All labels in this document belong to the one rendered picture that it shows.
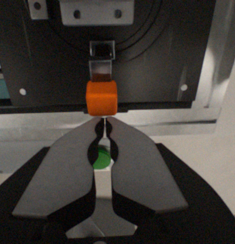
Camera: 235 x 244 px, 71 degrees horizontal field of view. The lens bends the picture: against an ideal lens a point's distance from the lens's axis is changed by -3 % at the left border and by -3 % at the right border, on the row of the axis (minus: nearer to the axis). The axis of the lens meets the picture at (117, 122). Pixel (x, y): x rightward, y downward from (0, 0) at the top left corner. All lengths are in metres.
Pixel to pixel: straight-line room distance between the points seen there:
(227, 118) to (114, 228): 0.38
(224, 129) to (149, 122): 0.24
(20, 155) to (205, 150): 0.40
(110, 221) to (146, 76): 0.38
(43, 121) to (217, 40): 0.25
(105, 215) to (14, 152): 0.29
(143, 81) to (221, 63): 0.10
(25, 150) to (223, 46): 0.31
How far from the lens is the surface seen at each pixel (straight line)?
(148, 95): 0.22
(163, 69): 0.22
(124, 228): 0.50
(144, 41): 0.19
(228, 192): 0.65
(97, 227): 0.48
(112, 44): 0.17
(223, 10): 0.25
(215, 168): 0.54
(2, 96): 0.28
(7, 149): 0.31
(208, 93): 0.27
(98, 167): 0.28
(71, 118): 0.25
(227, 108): 0.43
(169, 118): 0.26
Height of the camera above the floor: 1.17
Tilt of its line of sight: 60 degrees down
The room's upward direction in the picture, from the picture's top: 174 degrees clockwise
